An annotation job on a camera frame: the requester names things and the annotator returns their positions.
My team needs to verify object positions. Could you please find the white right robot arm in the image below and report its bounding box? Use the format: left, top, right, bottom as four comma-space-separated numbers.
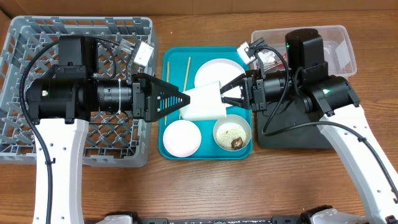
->
220, 28, 397, 223

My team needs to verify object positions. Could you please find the clear plastic bin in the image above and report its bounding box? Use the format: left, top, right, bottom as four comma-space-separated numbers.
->
251, 25, 357, 79

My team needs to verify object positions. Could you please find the grey dishwasher rack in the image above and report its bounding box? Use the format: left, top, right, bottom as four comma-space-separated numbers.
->
1, 16, 159, 167

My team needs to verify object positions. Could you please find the small white plate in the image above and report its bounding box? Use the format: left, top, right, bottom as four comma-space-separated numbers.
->
162, 120, 201, 157

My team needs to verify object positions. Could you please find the grey bowl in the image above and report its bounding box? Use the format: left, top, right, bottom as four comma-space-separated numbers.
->
213, 114, 252, 151

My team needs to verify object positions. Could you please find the red snack wrapper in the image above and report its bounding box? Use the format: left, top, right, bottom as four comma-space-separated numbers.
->
264, 51, 284, 70

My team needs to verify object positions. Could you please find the large white plate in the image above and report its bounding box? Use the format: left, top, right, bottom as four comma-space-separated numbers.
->
194, 58, 245, 106

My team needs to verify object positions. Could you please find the white paper cup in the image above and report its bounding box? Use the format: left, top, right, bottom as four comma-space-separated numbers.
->
180, 81, 226, 121

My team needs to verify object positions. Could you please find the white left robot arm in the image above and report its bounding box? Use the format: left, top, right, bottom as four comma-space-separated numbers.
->
19, 35, 190, 223

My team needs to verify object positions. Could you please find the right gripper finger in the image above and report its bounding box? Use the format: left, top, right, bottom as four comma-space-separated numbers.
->
220, 73, 249, 95
221, 96, 251, 110

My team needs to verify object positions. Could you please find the teal plastic tray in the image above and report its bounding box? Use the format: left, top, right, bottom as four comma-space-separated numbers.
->
161, 47, 253, 160

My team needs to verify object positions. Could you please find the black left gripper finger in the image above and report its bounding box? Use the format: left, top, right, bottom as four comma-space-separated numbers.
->
154, 96, 190, 120
149, 75, 190, 101

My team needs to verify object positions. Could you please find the wooden chopstick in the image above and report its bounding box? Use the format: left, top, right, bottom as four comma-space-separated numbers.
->
164, 61, 170, 127
178, 56, 192, 120

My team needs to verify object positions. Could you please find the black tray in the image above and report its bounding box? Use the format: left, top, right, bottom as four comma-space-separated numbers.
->
256, 95, 333, 149

